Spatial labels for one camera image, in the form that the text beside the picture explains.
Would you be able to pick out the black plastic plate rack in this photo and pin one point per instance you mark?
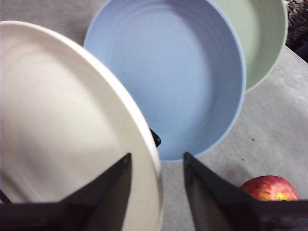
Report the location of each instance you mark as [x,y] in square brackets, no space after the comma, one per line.
[156,138]

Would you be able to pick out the green round plate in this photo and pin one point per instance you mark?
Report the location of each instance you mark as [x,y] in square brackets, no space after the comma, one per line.
[260,36]

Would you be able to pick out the cream yellow round plate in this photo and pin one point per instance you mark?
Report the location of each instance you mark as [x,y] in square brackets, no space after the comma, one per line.
[60,108]

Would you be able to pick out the blue round plate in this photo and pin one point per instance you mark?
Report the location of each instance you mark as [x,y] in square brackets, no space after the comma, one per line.
[173,72]

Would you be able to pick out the red yellow apple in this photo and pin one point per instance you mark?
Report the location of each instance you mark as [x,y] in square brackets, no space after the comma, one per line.
[269,190]

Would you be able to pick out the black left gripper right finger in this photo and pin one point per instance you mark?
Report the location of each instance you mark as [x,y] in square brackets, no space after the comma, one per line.
[216,207]

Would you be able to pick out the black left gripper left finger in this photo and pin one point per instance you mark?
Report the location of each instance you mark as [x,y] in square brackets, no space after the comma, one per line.
[96,209]

